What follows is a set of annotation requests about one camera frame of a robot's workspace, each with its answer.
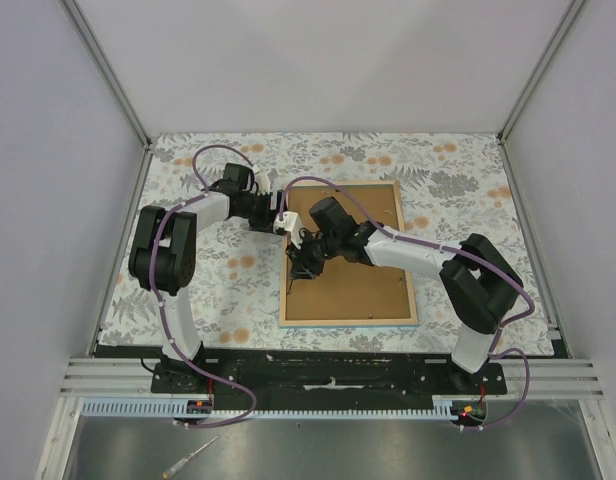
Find left aluminium corner post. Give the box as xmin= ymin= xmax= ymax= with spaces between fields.
xmin=59 ymin=0 xmax=152 ymax=150

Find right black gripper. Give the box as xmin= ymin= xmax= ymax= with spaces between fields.
xmin=286 ymin=230 xmax=339 ymax=282

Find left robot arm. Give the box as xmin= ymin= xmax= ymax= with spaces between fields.
xmin=128 ymin=163 xmax=282 ymax=393

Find clear handled screwdriver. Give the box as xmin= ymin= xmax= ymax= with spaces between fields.
xmin=162 ymin=435 xmax=220 ymax=479

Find light blue cable duct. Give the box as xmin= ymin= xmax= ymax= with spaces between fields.
xmin=81 ymin=397 xmax=460 ymax=421

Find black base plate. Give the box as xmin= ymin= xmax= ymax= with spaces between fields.
xmin=96 ymin=346 xmax=508 ymax=413

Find aluminium corner post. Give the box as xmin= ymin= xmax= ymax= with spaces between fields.
xmin=497 ymin=0 xmax=588 ymax=145
xmin=59 ymin=0 xmax=152 ymax=150

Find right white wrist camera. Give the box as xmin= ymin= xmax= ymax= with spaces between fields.
xmin=273 ymin=211 xmax=304 ymax=249

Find floral patterned table mat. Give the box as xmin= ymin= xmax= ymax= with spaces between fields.
xmin=95 ymin=131 xmax=564 ymax=354

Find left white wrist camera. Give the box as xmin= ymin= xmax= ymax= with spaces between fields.
xmin=254 ymin=170 xmax=272 ymax=195

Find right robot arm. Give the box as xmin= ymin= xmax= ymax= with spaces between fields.
xmin=273 ymin=197 xmax=523 ymax=394

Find right aluminium corner post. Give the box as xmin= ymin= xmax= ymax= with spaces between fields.
xmin=497 ymin=0 xmax=588 ymax=145

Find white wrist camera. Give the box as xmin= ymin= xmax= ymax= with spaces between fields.
xmin=254 ymin=170 xmax=272 ymax=195
xmin=273 ymin=211 xmax=304 ymax=249

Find aluminium rail bar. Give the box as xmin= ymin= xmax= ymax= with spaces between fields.
xmin=60 ymin=358 xmax=152 ymax=398

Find blue picture frame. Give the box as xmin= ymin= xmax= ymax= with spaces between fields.
xmin=279 ymin=180 xmax=418 ymax=328

